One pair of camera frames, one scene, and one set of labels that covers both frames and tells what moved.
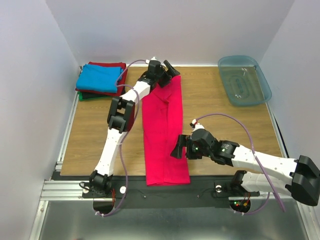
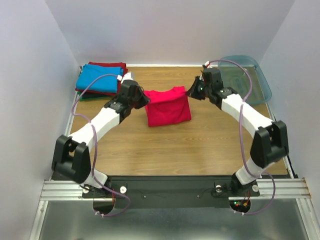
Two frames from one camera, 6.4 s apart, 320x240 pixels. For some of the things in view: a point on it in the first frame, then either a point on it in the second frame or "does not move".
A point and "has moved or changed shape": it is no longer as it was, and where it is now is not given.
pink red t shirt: [163, 126] has moved or changed shape
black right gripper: [185, 146] to [197, 88]
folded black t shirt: [89, 95] does not move
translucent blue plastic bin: [244, 79] does not move
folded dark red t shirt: [119, 90] does not move
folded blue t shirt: [103, 78] does not move
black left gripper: [171, 71] to [144, 99]
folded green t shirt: [80, 97] does not move
